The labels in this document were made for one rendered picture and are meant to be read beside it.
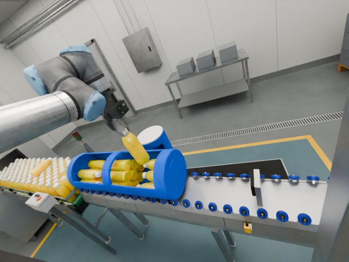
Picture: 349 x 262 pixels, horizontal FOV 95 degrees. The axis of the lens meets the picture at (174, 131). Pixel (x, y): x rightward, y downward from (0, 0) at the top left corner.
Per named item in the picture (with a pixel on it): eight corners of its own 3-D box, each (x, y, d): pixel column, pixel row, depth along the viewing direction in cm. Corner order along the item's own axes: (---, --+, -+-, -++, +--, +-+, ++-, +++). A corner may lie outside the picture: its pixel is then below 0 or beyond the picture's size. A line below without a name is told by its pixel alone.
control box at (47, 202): (47, 213, 122) (36, 206, 116) (35, 209, 131) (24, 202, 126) (58, 200, 129) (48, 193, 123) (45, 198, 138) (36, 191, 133)
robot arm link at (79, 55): (52, 55, 54) (77, 46, 60) (76, 89, 61) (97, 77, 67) (62, 47, 49) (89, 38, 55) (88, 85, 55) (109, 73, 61)
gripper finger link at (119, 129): (127, 139, 69) (118, 119, 65) (117, 140, 72) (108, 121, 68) (131, 135, 71) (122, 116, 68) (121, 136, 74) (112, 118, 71)
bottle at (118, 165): (125, 172, 103) (106, 172, 112) (133, 166, 109) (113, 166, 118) (122, 162, 101) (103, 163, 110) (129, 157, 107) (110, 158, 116)
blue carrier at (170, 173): (177, 211, 88) (156, 176, 75) (81, 195, 130) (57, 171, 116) (190, 171, 109) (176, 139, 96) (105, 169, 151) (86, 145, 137)
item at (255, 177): (263, 206, 77) (260, 187, 69) (254, 205, 79) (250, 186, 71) (262, 188, 84) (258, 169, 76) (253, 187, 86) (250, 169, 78)
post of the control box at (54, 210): (115, 255, 179) (45, 208, 127) (112, 254, 181) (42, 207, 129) (117, 251, 182) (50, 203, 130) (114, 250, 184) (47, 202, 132)
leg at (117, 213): (143, 240, 181) (111, 211, 148) (139, 239, 183) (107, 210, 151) (145, 234, 185) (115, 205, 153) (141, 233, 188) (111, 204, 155)
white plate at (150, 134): (134, 135, 163) (134, 135, 164) (138, 148, 140) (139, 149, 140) (158, 122, 167) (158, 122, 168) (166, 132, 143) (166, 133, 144)
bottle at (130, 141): (136, 160, 87) (117, 134, 78) (147, 153, 88) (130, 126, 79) (139, 167, 81) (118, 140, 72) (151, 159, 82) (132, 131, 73)
